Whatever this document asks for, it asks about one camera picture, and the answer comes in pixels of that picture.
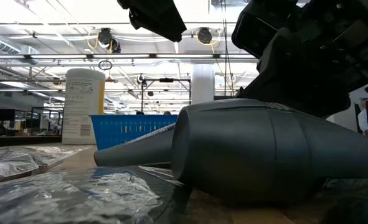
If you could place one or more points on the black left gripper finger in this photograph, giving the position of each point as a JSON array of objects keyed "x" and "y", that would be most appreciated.
[{"x": 158, "y": 18}]

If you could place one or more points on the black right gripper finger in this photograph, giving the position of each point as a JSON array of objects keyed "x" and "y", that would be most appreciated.
[{"x": 295, "y": 77}]

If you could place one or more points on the grey hair dryer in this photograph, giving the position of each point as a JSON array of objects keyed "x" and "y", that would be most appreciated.
[{"x": 249, "y": 149}]

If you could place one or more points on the white round pillar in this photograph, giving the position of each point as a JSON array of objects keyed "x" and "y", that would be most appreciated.
[{"x": 202, "y": 84}]

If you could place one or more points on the blue slotted plastic basket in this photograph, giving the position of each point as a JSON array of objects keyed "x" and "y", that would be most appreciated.
[{"x": 130, "y": 130}]

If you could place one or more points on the white wipes canister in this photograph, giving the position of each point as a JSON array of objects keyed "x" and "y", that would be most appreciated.
[{"x": 81, "y": 109}]

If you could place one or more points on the dark grey toiletry tube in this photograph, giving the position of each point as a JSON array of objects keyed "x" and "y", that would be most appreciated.
[{"x": 140, "y": 149}]

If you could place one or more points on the dark workbench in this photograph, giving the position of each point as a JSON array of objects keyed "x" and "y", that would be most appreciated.
[{"x": 15, "y": 141}]

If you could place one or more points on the bagged dark blue sachet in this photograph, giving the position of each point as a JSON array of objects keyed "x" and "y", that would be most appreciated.
[{"x": 78, "y": 196}]

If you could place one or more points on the far left clear plastic bag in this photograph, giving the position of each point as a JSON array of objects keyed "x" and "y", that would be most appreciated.
[{"x": 15, "y": 161}]

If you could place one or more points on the black metal frame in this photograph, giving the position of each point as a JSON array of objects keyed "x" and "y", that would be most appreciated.
[{"x": 166, "y": 80}]

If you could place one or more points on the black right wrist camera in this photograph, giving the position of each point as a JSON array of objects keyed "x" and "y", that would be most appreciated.
[{"x": 258, "y": 28}]

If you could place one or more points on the grey ceiling air duct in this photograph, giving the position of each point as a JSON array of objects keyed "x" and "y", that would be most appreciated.
[{"x": 3, "y": 45}]

